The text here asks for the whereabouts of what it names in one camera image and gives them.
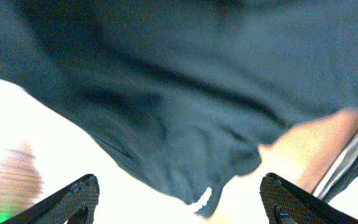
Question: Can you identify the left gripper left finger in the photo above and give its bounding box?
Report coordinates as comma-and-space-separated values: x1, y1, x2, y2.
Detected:
1, 174, 99, 224

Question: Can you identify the black polo shirt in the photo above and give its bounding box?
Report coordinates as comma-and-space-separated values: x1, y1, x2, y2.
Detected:
0, 1, 358, 218

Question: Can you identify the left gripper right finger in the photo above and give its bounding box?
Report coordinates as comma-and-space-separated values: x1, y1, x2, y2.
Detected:
260, 173, 358, 224

